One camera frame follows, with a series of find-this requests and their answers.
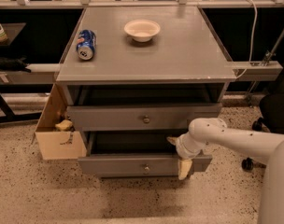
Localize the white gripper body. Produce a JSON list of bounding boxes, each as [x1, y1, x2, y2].
[[176, 133, 206, 160]]

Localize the grey drawer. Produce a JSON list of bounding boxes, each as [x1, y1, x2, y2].
[[78, 128, 213, 177], [66, 104, 221, 131]]

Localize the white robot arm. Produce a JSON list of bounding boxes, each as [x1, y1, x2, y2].
[[168, 118, 284, 224]]

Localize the grey top drawer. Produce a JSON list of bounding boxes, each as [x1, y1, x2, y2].
[[66, 104, 221, 131]]

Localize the grey drawer cabinet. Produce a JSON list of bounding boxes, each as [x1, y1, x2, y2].
[[57, 7, 235, 177]]

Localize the open cardboard box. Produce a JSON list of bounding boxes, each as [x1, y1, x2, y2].
[[35, 85, 87, 160]]

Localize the black office chair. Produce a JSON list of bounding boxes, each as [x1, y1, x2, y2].
[[241, 49, 284, 172]]

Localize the yellow item in box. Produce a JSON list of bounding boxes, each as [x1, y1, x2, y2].
[[55, 119, 73, 132]]

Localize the white bowl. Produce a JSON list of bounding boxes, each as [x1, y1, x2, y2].
[[124, 20, 161, 42]]

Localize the blue soda can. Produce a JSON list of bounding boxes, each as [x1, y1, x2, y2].
[[76, 30, 96, 61]]

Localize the black cloth bundle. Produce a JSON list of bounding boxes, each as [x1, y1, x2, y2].
[[0, 57, 31, 73]]

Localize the black side shelf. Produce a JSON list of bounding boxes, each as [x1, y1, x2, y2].
[[0, 22, 25, 47]]

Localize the white cable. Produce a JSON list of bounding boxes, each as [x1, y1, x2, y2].
[[234, 0, 259, 80]]

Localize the metal rail frame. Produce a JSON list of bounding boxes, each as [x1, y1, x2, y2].
[[0, 0, 284, 83]]

